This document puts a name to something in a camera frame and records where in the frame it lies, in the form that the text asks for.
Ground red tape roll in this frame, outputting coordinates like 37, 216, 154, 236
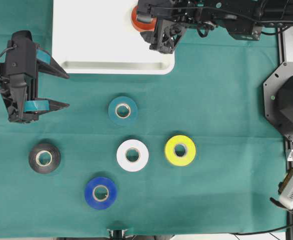
131, 5, 157, 32

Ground black cable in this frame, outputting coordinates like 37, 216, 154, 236
230, 223, 293, 236

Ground white tape roll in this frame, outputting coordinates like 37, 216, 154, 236
116, 139, 149, 172

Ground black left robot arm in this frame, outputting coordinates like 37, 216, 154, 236
0, 30, 70, 124

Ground white plastic case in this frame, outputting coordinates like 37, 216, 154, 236
52, 0, 175, 75

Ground blue tape roll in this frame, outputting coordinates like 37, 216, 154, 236
84, 176, 118, 210

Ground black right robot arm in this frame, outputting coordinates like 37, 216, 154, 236
136, 0, 293, 54

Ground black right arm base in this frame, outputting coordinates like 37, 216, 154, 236
263, 62, 293, 141

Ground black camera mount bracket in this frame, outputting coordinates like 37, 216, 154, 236
107, 229, 127, 240

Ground black tape roll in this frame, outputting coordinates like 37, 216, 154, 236
28, 143, 61, 174

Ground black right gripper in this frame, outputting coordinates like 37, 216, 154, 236
136, 0, 204, 54

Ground yellow tape roll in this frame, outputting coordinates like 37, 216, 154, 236
164, 135, 197, 167

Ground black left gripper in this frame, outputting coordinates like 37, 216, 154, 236
1, 30, 70, 124

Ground green tape roll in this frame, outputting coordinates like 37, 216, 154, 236
108, 96, 138, 126

